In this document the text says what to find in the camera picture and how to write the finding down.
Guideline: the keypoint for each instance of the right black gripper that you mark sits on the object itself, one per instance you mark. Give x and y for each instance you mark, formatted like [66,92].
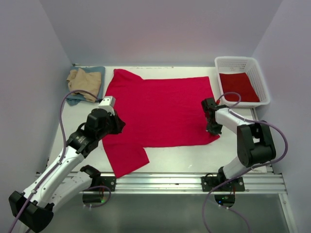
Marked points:
[215,131]

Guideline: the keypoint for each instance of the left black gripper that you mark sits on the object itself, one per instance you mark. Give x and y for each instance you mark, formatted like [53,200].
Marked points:
[119,124]

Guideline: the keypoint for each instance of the bright red t shirt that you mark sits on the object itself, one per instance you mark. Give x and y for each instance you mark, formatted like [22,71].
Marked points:
[157,114]

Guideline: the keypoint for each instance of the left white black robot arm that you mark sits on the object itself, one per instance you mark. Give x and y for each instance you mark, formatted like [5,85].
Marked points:
[35,206]

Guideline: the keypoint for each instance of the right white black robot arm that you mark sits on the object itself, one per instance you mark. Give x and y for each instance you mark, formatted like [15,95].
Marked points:
[254,140]

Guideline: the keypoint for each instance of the blue folded shirt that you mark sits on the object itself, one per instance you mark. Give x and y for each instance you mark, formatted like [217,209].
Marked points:
[71,101]

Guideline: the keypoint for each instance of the dark red folded shirt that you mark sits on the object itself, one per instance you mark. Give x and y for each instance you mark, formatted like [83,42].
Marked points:
[240,84]

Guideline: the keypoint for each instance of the beige crumpled shirt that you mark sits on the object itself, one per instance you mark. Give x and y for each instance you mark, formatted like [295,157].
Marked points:
[84,85]

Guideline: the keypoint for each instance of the white plastic basket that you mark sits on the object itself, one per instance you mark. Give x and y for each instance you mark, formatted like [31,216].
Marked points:
[237,65]

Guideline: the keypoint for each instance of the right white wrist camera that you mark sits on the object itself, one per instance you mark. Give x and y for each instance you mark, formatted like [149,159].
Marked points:
[220,106]

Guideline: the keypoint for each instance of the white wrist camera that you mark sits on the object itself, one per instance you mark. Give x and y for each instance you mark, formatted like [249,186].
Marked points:
[107,103]
[220,106]

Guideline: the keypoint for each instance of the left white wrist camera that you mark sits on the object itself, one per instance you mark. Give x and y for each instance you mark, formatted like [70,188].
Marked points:
[107,103]

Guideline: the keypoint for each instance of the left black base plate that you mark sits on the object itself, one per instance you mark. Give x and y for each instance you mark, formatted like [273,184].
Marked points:
[107,181]

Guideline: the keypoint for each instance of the aluminium mounting rail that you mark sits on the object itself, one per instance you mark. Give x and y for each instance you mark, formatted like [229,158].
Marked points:
[190,183]

